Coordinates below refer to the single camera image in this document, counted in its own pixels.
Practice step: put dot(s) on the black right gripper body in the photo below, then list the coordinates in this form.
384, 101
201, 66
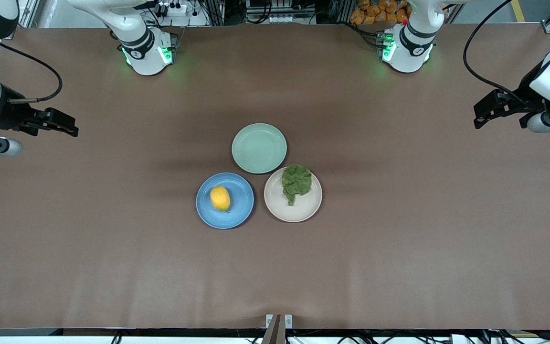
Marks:
8, 116

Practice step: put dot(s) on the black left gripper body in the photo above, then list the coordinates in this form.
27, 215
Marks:
526, 99

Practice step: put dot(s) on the yellow lemon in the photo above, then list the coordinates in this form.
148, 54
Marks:
220, 198

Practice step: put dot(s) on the green lettuce leaf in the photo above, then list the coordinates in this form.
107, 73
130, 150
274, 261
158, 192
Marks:
297, 180

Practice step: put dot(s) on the beige plate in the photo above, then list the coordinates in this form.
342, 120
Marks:
306, 208

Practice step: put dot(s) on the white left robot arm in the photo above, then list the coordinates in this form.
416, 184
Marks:
411, 45

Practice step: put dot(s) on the bag of orange fruit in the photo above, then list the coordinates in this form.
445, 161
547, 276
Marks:
375, 12

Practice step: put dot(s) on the white power strip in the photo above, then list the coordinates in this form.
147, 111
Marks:
172, 8

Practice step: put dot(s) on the blue plate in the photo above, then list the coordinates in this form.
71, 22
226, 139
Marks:
239, 210

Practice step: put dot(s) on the pale green plate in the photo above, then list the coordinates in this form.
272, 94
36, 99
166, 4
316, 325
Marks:
259, 148

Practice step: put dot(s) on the metal table edge bracket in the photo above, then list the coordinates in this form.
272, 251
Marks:
279, 327

